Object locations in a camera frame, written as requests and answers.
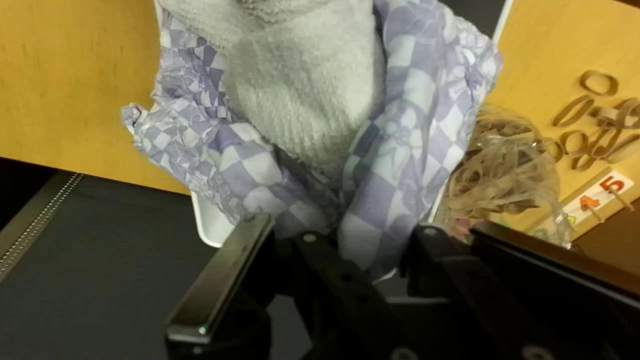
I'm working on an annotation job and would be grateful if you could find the purple white checkered cloth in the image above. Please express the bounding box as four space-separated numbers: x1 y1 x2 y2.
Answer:
122 0 500 277

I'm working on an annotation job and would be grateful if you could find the white price label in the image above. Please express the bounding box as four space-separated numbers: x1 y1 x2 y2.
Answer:
562 171 636 226

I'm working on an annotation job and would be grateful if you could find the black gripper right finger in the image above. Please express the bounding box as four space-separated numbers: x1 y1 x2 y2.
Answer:
472 223 640 311

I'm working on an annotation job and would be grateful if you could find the clear bag of rubber bands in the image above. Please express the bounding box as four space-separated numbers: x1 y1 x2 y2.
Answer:
435 106 571 249

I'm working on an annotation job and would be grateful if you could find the grey white towel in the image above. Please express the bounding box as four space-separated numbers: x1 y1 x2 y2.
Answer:
157 0 383 181

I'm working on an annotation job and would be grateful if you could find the white plastic storage bin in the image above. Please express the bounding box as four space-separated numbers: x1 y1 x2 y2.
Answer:
189 0 513 249

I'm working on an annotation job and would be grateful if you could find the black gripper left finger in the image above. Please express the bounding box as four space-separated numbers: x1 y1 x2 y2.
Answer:
165 214 274 347

